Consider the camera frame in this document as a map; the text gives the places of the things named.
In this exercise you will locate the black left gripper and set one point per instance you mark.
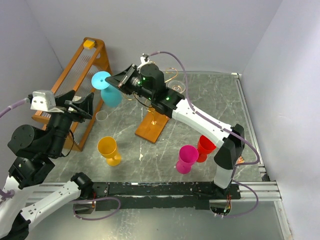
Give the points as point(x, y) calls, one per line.
point(85, 107)

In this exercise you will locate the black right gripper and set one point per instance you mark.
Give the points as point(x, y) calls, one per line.
point(121, 80)

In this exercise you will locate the blue wine glass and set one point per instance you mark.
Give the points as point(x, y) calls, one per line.
point(109, 94)

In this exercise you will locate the clear wine glass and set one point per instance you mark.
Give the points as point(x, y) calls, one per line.
point(101, 116)
point(177, 86)

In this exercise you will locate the red wine glass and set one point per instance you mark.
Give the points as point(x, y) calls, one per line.
point(204, 148)

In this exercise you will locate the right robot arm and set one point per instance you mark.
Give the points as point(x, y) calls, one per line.
point(228, 139)

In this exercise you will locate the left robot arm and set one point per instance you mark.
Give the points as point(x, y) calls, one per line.
point(35, 149)

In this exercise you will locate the wooden dish rack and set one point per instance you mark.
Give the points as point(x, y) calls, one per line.
point(77, 76)

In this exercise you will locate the yellow block on rack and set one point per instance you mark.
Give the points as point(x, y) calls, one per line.
point(88, 44)

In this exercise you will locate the yellow wine glass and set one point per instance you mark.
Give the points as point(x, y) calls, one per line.
point(108, 148)

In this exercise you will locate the magenta wine glass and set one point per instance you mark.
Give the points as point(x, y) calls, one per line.
point(187, 157)

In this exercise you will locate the orange printed card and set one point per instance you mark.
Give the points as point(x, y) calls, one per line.
point(240, 160)

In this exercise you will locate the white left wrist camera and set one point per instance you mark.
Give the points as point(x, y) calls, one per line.
point(44, 100)

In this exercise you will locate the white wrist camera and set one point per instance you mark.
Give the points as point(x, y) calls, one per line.
point(44, 100)
point(144, 59)

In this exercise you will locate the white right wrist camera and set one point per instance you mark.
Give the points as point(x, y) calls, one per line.
point(144, 59)

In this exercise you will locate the gold wire wine glass rack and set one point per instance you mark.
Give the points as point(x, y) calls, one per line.
point(152, 125)

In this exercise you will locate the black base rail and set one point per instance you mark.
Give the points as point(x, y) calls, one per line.
point(160, 195)

